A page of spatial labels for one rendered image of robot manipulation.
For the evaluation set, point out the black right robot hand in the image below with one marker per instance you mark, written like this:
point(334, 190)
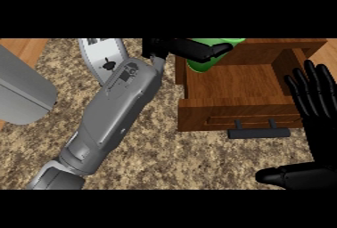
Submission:
point(314, 124)

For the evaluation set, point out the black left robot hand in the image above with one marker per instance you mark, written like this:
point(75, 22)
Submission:
point(187, 49)

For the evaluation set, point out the green cup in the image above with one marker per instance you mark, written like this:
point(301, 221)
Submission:
point(205, 61)

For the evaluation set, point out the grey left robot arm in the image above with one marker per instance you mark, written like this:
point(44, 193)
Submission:
point(113, 109)

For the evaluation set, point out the wooden drawer box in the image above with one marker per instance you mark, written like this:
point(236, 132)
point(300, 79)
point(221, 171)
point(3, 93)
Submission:
point(236, 84)

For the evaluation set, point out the wooden drawer front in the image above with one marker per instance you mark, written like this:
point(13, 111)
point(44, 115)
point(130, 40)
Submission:
point(236, 114)

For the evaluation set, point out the wooden cabinet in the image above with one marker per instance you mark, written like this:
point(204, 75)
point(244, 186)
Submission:
point(285, 52)

